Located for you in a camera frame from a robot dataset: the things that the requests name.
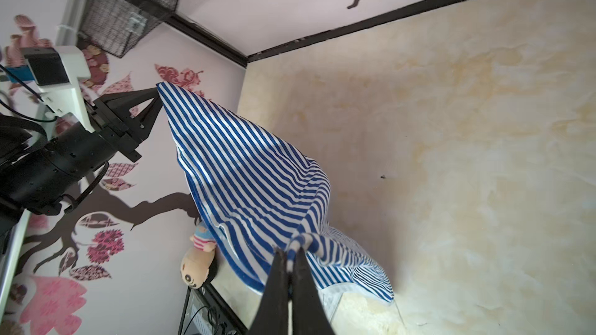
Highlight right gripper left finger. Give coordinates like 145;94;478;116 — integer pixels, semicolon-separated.
248;250;290;335

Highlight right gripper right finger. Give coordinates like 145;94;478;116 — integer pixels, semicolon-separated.
291;248;335;335

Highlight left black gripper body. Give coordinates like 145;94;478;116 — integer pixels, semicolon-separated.
88;88;163;162

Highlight blue white striped tank top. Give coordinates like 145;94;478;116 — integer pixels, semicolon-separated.
157;82;394;302

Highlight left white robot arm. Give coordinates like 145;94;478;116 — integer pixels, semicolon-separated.
1;88;162;310

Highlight plush doll head toy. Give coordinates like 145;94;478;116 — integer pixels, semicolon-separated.
180;221;218;289

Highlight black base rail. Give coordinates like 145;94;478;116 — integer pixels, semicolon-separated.
177;284;248;335

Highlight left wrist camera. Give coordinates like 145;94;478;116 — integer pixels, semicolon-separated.
21;46;94;133

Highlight left aluminium frame bar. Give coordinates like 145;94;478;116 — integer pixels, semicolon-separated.
54;0;87;46

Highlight black wire mesh basket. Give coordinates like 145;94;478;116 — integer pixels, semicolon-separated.
79;0;178;58

